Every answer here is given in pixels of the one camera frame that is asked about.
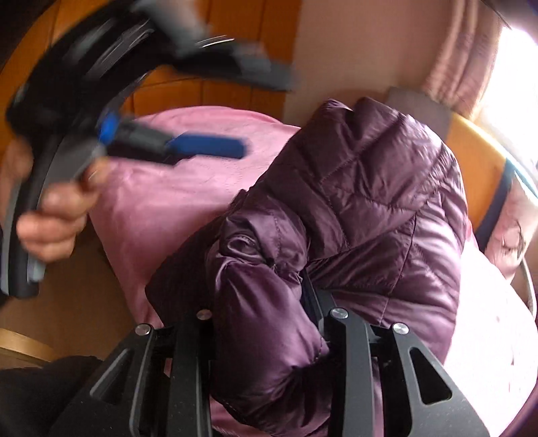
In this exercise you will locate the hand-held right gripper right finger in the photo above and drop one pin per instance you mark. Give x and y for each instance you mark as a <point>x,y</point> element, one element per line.
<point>357,357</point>

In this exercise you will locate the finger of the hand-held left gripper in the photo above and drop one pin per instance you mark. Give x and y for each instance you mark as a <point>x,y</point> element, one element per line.
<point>252,69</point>
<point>210,146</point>

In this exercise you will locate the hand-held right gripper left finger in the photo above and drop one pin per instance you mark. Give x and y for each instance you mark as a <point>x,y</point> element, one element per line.
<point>191,357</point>

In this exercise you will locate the purple quilted jacket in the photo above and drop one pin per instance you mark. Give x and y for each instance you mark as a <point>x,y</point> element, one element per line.
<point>357,176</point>

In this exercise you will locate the person's left hand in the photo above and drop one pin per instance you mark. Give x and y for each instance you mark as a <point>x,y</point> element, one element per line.
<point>54,227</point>

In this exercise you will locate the orange wooden wardrobe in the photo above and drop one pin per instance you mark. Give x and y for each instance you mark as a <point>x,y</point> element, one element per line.
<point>168,94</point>

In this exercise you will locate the pink textured blanket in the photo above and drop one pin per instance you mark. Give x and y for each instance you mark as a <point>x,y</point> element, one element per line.
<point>168,201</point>

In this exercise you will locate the person's dark trousers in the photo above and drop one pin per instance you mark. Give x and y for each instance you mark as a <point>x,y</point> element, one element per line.
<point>33,399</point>

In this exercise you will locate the wooden board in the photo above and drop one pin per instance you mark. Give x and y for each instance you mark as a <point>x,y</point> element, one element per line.
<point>21,346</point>

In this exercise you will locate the deer print pillow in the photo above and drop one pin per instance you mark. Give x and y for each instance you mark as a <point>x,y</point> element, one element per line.
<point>512,235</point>

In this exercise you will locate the pink patterned curtain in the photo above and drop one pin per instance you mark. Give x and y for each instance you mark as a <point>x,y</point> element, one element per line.
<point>458,63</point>

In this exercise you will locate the grey yellow navy headboard cushion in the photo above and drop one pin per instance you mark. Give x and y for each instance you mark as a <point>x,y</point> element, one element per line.
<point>475,159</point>

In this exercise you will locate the white curved rail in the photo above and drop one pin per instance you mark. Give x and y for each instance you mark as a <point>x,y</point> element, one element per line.
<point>530,290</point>

